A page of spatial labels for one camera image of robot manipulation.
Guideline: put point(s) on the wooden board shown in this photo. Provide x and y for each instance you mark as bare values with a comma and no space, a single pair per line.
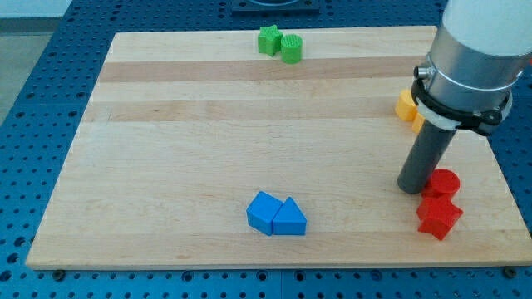
183,129

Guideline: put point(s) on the grey cylindrical pointer tool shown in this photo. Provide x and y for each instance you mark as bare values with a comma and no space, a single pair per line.
430,144

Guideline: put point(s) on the green cylinder block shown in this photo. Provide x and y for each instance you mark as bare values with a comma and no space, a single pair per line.
291,48

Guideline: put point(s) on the green star block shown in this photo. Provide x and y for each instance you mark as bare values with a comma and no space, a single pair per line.
269,40

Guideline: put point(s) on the red star block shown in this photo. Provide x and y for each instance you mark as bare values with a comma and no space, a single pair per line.
437,216

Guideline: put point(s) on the yellow block behind pointer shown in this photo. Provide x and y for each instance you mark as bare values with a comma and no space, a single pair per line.
417,123

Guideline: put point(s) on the yellow cylinder block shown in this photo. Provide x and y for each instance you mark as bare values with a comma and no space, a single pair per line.
406,108

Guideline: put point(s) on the blue triangle block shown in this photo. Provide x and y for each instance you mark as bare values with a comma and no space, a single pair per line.
290,219

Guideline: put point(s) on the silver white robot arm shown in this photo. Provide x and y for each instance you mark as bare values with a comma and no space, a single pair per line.
479,52

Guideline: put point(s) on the blue cube block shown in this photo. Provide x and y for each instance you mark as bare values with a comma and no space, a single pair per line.
262,211

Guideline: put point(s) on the red cylinder block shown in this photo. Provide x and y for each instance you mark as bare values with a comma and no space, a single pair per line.
442,184

